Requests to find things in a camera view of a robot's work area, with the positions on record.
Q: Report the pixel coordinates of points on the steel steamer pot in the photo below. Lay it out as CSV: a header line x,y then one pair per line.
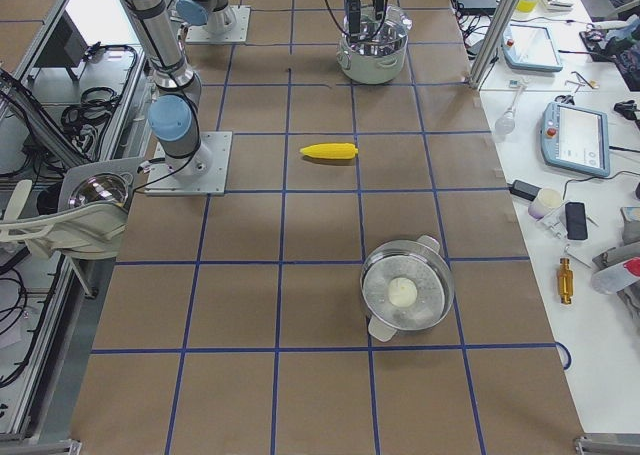
x,y
406,286

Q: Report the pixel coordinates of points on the white teach pendant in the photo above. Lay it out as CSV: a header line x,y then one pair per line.
x,y
530,48
575,139

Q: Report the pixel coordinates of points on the white light bulb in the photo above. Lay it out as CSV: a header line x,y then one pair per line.
x,y
505,124

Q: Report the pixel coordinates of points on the pale green electric pot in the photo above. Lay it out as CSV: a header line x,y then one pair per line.
x,y
381,59

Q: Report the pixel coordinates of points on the black power adapter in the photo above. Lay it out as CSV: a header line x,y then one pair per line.
x,y
523,190

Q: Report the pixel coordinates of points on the white teach pendant far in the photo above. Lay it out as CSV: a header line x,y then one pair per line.
x,y
530,48

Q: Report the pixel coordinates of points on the aluminium frame post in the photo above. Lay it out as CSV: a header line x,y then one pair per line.
x,y
491,41

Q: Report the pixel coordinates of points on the white purple cup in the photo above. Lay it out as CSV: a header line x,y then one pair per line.
x,y
545,201

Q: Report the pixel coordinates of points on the white teach pendant near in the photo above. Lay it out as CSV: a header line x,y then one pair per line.
x,y
575,139

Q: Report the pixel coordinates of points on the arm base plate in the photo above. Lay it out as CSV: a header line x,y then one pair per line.
x,y
227,26
205,174

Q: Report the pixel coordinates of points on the gold brass fitting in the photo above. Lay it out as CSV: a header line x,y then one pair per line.
x,y
565,284

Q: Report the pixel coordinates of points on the yellow corn cob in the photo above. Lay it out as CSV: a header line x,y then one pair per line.
x,y
330,152

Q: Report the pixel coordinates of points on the black smartphone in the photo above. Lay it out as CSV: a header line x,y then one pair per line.
x,y
576,221

